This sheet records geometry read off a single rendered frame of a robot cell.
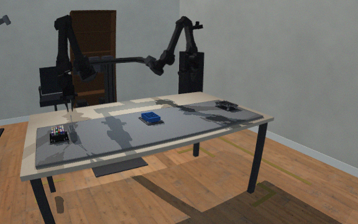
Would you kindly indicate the blue tube rack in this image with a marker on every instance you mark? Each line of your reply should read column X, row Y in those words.
column 150, row 117

